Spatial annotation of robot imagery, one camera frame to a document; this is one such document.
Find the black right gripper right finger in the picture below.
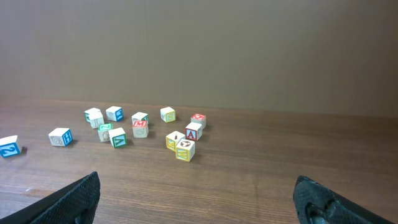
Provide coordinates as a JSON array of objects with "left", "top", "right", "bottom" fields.
[{"left": 293, "top": 175, "right": 393, "bottom": 224}]

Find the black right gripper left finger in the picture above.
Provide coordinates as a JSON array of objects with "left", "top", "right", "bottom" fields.
[{"left": 1, "top": 171, "right": 100, "bottom": 224}]

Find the blue letter H block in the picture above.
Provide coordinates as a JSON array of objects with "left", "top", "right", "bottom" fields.
[{"left": 49, "top": 128, "right": 73, "bottom": 147}]

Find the red letter U block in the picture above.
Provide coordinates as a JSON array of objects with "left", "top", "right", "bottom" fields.
[{"left": 0, "top": 135, "right": 21, "bottom": 158}]

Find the soccer ball yellow block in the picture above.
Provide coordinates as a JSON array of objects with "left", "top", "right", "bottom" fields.
[{"left": 175, "top": 139, "right": 195, "bottom": 162}]

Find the green letter V block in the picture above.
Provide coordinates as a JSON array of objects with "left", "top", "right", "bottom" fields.
[{"left": 108, "top": 128, "right": 127, "bottom": 148}]

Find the green letter Z block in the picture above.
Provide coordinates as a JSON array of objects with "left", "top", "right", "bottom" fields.
[{"left": 98, "top": 123, "right": 113, "bottom": 142}]

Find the yellow edged letter block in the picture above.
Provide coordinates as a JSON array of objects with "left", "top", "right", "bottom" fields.
[{"left": 89, "top": 112, "right": 104, "bottom": 129}]

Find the teal edged white block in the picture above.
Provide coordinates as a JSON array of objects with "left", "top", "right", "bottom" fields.
[{"left": 85, "top": 108, "right": 101, "bottom": 122}]

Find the blue edged white block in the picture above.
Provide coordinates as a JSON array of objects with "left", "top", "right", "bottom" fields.
[{"left": 106, "top": 106, "right": 124, "bottom": 122}]

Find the red letter M block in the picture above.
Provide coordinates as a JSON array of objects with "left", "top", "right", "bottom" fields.
[{"left": 132, "top": 120, "right": 149, "bottom": 138}]

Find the green edged white block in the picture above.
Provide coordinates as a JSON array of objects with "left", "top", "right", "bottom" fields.
[{"left": 131, "top": 112, "right": 149, "bottom": 124}]

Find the yellow bottle picture block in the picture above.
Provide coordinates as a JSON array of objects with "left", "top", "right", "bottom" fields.
[{"left": 165, "top": 131, "right": 185, "bottom": 152}]

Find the yellow letter S block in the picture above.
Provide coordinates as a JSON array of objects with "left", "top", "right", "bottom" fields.
[{"left": 160, "top": 107, "right": 176, "bottom": 123}]

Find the red letter A block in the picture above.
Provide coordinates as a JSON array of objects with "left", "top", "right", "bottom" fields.
[{"left": 185, "top": 122, "right": 203, "bottom": 141}]

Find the red letter Q block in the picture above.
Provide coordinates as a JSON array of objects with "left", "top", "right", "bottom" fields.
[{"left": 191, "top": 113, "right": 206, "bottom": 129}]

